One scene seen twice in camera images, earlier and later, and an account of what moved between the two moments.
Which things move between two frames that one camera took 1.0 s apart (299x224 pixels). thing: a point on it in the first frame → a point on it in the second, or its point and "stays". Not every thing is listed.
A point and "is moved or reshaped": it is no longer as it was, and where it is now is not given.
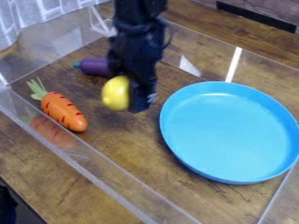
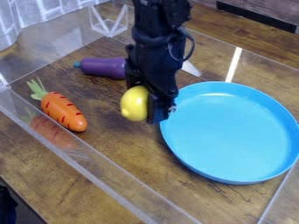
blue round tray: x=231 y=131 stays
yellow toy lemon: x=116 y=93 is moved or reshaped
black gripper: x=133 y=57 → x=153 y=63
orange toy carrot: x=59 y=106 stays
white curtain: x=19 y=13 stays
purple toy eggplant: x=96 y=66 stays
